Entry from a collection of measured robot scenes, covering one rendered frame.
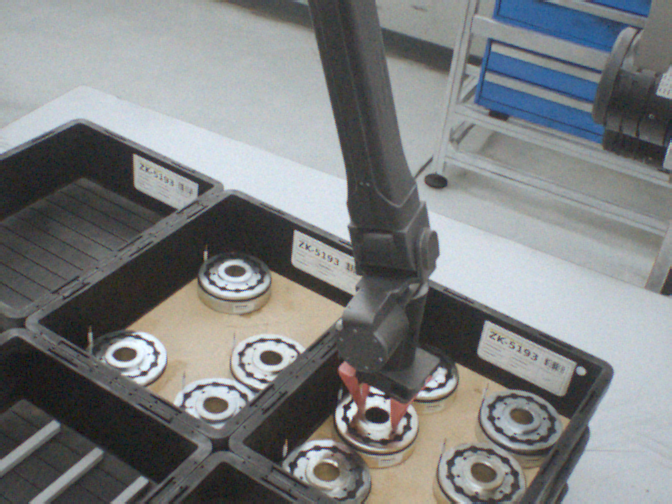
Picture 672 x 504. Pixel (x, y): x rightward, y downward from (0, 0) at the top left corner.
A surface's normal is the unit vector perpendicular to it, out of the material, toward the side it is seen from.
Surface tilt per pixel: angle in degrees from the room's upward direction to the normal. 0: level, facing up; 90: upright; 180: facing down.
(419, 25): 90
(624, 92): 77
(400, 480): 0
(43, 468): 0
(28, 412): 0
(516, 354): 90
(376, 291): 17
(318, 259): 90
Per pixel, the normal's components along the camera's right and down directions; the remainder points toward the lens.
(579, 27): -0.45, 0.49
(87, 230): 0.11, -0.80
